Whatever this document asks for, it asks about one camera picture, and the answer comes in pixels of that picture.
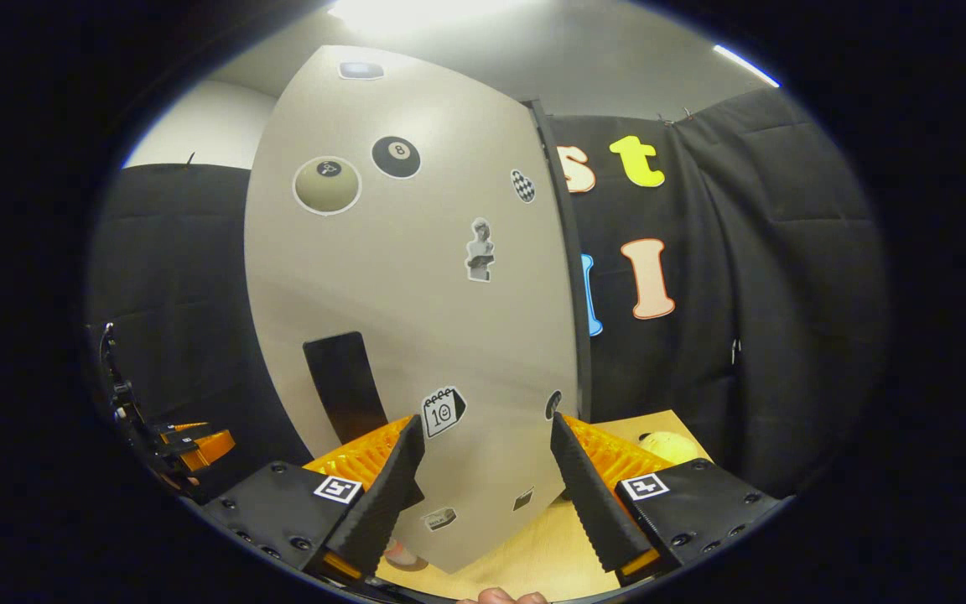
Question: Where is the black backdrop cloth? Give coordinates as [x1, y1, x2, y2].
[87, 162, 316, 504]
[546, 86, 891, 500]

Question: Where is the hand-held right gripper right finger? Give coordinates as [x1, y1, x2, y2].
[549, 411, 786, 588]

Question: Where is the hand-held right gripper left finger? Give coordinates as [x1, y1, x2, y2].
[198, 414, 427, 586]

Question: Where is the black cabinet door handle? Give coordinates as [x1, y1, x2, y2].
[303, 331, 389, 445]

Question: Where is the yellow toy fruit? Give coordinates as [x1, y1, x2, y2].
[638, 430, 706, 465]

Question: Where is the grey cabinet door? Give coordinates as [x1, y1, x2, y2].
[244, 44, 582, 575]

